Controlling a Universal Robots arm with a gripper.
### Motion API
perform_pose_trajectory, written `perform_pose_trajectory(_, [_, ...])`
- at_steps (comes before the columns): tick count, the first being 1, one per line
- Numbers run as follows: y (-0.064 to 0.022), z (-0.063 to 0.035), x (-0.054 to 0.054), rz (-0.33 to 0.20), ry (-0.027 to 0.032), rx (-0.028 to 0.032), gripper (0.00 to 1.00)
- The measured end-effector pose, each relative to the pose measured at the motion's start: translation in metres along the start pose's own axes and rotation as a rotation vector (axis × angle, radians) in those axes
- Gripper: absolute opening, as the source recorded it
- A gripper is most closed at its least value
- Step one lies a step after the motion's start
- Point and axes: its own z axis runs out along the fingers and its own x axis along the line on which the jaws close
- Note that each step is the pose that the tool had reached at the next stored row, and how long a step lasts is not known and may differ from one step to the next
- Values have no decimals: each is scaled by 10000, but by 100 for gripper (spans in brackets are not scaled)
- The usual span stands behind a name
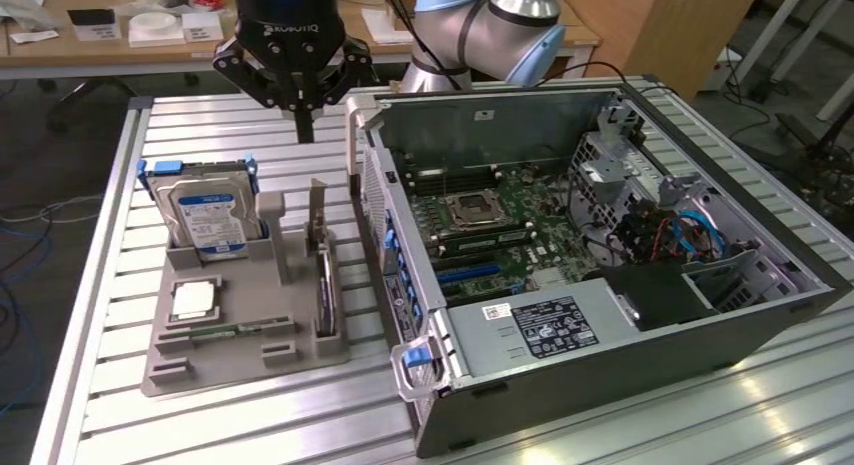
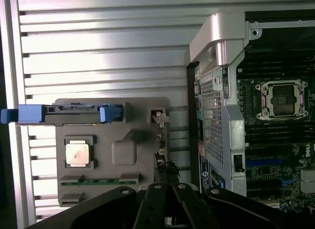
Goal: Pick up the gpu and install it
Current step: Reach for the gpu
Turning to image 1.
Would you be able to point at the white paper stack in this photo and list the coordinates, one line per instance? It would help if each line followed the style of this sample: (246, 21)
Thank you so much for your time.
(387, 27)

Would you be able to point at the clear plastic bag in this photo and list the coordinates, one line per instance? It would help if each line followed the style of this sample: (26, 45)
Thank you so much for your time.
(26, 15)

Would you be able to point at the grey power supply unit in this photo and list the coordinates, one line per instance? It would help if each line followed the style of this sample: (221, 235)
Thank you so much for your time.
(487, 345)

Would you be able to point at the hard disk in blue caddy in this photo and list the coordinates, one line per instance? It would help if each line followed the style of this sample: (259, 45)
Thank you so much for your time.
(202, 220)

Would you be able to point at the black power supply label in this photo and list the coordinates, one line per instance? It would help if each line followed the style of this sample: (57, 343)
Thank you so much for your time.
(556, 327)

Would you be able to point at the silver metal drive cage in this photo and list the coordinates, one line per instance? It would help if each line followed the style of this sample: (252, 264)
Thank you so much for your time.
(607, 180)

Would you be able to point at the white paper label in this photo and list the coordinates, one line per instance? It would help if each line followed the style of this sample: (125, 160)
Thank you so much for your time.
(33, 36)

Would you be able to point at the blue case latch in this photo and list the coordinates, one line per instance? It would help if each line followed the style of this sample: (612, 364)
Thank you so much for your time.
(415, 358)

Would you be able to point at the white case wall sticker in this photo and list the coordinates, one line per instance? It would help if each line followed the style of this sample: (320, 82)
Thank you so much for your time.
(484, 115)

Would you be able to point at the metal CPU socket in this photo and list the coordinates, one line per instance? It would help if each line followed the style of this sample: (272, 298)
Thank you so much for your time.
(475, 210)

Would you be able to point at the small white barcode sticker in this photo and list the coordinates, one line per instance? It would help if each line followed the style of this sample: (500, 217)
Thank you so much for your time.
(495, 312)

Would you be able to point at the black and white box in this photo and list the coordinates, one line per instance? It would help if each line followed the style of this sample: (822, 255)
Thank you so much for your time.
(94, 25)

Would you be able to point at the low-profile Nvidia graphics card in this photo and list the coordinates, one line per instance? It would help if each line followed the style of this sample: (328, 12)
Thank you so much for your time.
(324, 295)

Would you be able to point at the silver CPU chip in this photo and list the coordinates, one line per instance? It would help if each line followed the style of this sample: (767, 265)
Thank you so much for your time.
(193, 300)

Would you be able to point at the green motherboard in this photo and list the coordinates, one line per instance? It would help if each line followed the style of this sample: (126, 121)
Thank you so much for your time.
(527, 200)

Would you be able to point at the red packet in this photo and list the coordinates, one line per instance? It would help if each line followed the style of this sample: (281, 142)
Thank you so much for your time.
(209, 1)

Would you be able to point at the grey metal disk bay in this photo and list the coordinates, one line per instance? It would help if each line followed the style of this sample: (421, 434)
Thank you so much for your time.
(734, 285)

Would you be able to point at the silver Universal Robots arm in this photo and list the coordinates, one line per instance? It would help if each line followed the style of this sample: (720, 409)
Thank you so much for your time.
(520, 5)

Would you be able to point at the open dark grey PC case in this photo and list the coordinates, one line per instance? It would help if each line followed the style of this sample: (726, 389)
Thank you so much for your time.
(600, 385)

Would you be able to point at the black RAM slot bank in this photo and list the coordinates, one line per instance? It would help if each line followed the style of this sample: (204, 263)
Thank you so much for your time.
(453, 180)
(483, 242)

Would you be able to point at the plain white box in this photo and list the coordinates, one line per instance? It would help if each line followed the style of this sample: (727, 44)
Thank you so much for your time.
(201, 27)

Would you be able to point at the white box with tape roll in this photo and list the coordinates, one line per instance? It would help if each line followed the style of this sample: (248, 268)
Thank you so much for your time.
(156, 32)

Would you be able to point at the wooden cabinet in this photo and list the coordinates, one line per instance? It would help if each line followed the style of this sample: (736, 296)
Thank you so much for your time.
(680, 35)

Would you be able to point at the green RAM stick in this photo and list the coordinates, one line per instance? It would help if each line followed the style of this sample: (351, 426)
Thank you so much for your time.
(240, 327)

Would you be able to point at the grey printed parts rack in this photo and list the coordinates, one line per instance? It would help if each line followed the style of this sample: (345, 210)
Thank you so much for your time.
(280, 325)

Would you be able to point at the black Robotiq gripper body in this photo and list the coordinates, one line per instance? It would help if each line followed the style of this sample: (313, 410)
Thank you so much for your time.
(287, 15)

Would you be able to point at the white desk frame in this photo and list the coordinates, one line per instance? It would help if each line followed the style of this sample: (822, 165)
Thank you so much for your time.
(775, 40)

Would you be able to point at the blue slot retention clip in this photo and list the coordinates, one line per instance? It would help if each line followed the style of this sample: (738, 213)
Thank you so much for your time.
(400, 266)
(408, 286)
(413, 303)
(395, 245)

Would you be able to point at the wooden desk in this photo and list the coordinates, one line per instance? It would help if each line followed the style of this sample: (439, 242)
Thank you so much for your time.
(80, 52)

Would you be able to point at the white chipset heatsink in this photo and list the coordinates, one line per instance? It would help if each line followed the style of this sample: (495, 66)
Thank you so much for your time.
(549, 279)

